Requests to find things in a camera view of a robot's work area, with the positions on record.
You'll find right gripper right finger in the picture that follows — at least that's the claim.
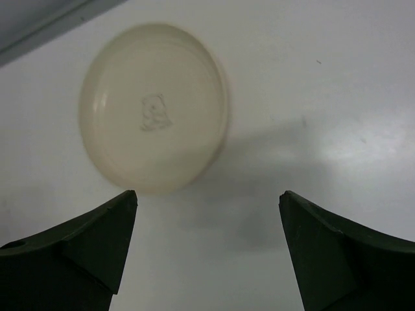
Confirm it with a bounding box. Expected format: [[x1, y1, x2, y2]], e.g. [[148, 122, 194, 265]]
[[279, 191, 414, 310]]

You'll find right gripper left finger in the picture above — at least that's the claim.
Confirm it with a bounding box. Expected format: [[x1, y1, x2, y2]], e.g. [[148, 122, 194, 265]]
[[1, 190, 137, 310]]

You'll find cream plate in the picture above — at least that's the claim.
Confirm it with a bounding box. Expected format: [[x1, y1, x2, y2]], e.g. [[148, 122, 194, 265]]
[[78, 23, 230, 195]]

